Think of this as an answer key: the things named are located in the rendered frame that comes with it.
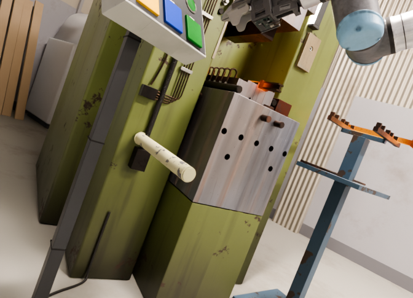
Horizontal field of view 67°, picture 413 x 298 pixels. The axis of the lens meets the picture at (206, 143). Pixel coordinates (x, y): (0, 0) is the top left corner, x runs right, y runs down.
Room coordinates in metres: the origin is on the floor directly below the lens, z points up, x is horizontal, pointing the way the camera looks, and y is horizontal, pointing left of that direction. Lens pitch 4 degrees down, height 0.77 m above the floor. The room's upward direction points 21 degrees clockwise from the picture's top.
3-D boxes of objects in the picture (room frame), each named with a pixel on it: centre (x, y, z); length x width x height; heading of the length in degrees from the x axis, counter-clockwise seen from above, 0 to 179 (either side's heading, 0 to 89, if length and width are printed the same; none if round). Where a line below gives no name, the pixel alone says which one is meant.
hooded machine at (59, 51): (4.22, 1.93, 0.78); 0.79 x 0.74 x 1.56; 146
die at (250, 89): (1.47, 0.00, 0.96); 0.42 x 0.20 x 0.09; 32
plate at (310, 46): (1.57, -0.31, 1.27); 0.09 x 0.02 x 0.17; 122
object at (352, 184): (1.48, -0.67, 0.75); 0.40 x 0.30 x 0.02; 133
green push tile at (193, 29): (0.94, 0.16, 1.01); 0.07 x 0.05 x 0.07; 147
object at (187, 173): (1.03, 0.13, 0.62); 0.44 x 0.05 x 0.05; 32
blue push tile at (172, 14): (0.86, 0.21, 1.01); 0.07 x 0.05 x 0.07; 147
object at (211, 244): (1.51, -0.04, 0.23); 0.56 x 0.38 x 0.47; 32
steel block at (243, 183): (1.51, -0.04, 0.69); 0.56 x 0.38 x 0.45; 32
